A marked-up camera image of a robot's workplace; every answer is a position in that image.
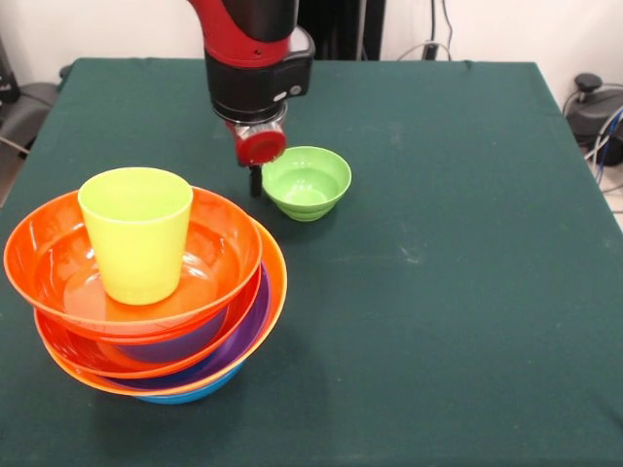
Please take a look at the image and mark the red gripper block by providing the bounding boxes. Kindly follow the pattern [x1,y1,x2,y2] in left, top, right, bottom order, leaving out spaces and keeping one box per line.
[225,121,288,198]

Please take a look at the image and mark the green plastic bowl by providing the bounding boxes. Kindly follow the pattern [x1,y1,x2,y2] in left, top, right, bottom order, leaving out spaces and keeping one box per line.
[261,145,352,223]

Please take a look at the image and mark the large orange plastic bowl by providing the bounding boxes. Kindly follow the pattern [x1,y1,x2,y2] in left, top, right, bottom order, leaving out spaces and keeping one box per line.
[46,221,289,396]

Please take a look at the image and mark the green plastic cup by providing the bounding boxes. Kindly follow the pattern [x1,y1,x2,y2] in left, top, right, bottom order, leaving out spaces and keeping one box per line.
[77,166,195,306]

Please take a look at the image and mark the purple plastic bowl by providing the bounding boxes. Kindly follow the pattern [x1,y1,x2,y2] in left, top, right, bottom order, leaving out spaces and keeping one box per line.
[104,262,273,392]

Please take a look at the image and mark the small blue plastic bowl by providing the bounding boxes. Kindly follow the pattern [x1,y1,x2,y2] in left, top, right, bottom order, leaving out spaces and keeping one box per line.
[114,305,230,365]

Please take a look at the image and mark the medium blue plastic bowl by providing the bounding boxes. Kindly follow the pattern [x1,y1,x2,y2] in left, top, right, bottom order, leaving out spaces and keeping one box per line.
[135,362,244,406]

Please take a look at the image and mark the red plastic bowl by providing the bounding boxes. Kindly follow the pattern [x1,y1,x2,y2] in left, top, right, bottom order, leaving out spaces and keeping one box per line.
[3,186,264,340]
[33,271,264,380]

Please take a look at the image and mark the dark green tablecloth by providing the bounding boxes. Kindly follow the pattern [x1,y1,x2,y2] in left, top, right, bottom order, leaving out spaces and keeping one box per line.
[0,56,623,467]

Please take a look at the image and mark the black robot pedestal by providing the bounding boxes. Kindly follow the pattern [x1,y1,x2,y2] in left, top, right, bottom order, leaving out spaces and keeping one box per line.
[296,0,385,62]

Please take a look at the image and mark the wall cable with plug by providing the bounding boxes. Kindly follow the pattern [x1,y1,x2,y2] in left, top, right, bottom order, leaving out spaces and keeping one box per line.
[396,0,457,62]

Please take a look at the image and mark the cable tangle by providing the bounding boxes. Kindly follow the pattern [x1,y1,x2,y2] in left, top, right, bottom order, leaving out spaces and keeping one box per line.
[583,106,623,196]

